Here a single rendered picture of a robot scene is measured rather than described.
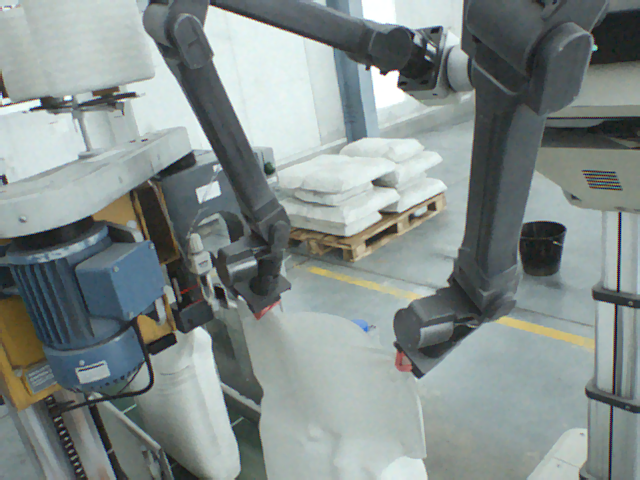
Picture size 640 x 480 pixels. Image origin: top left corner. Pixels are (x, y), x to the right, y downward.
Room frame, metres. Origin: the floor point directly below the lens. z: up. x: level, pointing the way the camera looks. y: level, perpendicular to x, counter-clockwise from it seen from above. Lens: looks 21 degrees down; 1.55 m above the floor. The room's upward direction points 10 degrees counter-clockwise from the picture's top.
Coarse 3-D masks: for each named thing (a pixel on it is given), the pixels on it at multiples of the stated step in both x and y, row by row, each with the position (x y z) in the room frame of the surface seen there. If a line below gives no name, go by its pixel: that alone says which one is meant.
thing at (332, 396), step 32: (256, 320) 1.06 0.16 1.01; (288, 320) 1.00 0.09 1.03; (320, 320) 0.98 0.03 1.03; (256, 352) 1.09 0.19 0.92; (288, 352) 0.95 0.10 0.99; (320, 352) 0.86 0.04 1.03; (352, 352) 0.83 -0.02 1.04; (384, 352) 0.80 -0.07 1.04; (288, 384) 1.01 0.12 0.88; (320, 384) 0.87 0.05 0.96; (352, 384) 0.84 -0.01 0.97; (384, 384) 0.81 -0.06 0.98; (416, 384) 0.76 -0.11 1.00; (288, 416) 0.97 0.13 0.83; (320, 416) 0.88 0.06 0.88; (352, 416) 0.84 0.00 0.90; (384, 416) 0.81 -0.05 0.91; (416, 416) 0.77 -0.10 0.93; (288, 448) 0.93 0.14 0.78; (320, 448) 0.87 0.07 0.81; (352, 448) 0.83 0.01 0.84; (384, 448) 0.81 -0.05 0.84; (416, 448) 0.77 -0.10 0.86
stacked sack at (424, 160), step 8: (424, 152) 4.52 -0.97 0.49; (432, 152) 4.48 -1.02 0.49; (408, 160) 4.34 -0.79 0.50; (416, 160) 4.30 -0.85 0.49; (424, 160) 4.33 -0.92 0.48; (432, 160) 4.38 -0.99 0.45; (440, 160) 4.47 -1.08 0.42; (400, 168) 4.17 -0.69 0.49; (408, 168) 4.17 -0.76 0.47; (416, 168) 4.23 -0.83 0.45; (424, 168) 4.30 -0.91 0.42; (384, 176) 4.17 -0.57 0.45; (392, 176) 4.11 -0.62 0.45; (400, 176) 4.09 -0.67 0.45; (408, 176) 4.15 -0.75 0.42; (376, 184) 4.24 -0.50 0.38; (384, 184) 4.18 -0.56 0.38; (392, 184) 4.12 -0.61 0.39
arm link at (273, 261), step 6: (258, 252) 0.96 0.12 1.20; (264, 252) 0.97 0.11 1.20; (270, 252) 0.97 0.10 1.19; (276, 252) 0.97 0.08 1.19; (282, 252) 0.98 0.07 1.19; (258, 258) 0.95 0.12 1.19; (264, 258) 0.96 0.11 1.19; (270, 258) 0.96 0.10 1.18; (276, 258) 0.96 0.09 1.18; (282, 258) 0.98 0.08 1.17; (258, 264) 0.96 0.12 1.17; (264, 264) 0.97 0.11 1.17; (270, 264) 0.96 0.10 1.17; (276, 264) 0.97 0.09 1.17; (258, 270) 0.98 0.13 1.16; (264, 270) 0.97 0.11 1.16; (270, 270) 0.97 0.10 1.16; (276, 270) 0.98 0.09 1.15; (270, 276) 0.98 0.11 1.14
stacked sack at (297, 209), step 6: (288, 198) 4.31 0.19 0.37; (294, 198) 4.24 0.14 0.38; (282, 204) 4.18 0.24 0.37; (288, 204) 4.14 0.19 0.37; (294, 204) 4.10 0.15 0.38; (300, 204) 4.07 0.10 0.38; (306, 204) 4.04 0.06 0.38; (312, 204) 4.03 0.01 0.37; (288, 210) 4.11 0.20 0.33; (294, 210) 4.07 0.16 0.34; (300, 210) 4.02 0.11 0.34; (306, 210) 3.98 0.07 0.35; (294, 216) 4.06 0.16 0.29; (300, 216) 4.00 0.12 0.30; (306, 216) 3.96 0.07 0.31
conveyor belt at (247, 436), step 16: (112, 400) 1.85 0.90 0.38; (128, 400) 1.83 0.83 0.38; (128, 416) 1.73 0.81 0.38; (240, 416) 1.61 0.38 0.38; (240, 432) 1.53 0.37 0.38; (256, 432) 1.51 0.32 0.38; (240, 448) 1.45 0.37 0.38; (256, 448) 1.43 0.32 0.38; (176, 464) 1.42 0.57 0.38; (240, 464) 1.37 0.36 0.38; (256, 464) 1.36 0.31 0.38
